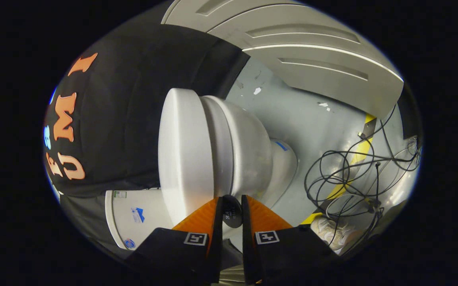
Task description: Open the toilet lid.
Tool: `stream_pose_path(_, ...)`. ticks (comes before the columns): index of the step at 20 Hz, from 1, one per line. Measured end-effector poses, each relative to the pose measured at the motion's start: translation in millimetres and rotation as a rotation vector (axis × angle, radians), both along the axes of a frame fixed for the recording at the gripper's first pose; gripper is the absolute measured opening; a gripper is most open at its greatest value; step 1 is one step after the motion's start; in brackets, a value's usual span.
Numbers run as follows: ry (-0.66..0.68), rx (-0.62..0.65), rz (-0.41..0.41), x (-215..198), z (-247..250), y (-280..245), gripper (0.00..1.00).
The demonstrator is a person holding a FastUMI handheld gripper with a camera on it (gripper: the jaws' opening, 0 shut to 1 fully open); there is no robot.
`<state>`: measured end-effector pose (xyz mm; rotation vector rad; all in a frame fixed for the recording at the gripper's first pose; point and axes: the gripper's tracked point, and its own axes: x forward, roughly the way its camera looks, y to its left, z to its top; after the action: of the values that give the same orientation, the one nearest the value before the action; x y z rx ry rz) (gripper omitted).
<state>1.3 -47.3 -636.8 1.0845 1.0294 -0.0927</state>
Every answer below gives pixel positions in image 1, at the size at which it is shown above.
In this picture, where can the black backdrop cloth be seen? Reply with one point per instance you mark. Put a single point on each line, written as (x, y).
(133, 99)

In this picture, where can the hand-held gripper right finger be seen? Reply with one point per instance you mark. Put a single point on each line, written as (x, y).
(246, 242)

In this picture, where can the person's beige sneaker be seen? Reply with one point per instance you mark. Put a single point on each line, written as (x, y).
(332, 232)

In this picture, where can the white drawer cabinet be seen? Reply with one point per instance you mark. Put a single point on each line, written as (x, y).
(312, 59)

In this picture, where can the white toilet tank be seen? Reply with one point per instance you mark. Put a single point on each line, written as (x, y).
(149, 214)

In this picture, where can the yellow floor tape strip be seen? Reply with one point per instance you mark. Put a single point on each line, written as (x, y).
(362, 147)

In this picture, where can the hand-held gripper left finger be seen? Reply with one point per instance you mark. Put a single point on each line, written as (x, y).
(218, 238)

